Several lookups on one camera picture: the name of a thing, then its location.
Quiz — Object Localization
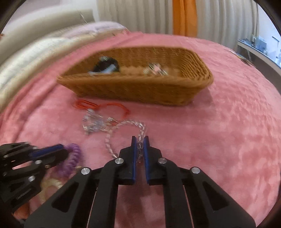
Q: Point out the purple spiral hair tie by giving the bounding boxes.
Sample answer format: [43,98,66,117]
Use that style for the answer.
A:
[56,143,83,178]

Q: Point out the cream spiral hair tie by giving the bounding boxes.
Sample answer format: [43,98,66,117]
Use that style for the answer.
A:
[40,175,65,191]

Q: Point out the silver butterfly hair clip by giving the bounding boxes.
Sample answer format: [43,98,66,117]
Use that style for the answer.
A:
[82,109,119,134]

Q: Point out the red cord necklace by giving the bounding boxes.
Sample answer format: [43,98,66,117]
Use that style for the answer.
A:
[72,99,131,119]

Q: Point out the clear crystal bead bracelet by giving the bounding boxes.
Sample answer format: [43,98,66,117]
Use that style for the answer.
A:
[105,119,146,163]

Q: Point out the light blue hair clip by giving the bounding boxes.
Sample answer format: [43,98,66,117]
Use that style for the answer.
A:
[88,64,117,75]

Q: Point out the black wrist watch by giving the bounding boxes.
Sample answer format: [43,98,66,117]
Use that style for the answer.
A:
[92,56,120,72]

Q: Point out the left hand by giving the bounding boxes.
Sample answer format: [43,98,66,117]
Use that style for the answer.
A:
[13,202,32,220]

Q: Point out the cream quilt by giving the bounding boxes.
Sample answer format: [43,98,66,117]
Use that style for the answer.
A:
[1,29,129,111]

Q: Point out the white floral pillow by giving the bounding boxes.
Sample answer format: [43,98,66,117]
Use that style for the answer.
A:
[1,38,70,90]

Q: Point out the beige upholstered headboard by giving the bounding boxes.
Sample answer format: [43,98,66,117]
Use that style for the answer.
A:
[1,9,94,63]

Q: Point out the brown wicker basket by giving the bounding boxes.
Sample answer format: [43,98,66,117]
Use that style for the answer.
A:
[57,46,213,106]

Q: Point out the lilac pillow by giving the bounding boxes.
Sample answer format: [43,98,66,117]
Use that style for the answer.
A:
[62,21,127,38]

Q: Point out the small items on bed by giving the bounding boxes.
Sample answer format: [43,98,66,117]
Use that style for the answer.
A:
[230,50,254,66]

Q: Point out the white desk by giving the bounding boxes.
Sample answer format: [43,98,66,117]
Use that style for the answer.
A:
[237,40,281,76]

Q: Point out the orange curtain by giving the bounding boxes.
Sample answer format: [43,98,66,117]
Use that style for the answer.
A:
[172,0,198,37]

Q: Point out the grey curtain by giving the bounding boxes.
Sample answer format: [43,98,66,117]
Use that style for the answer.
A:
[97,0,259,49]

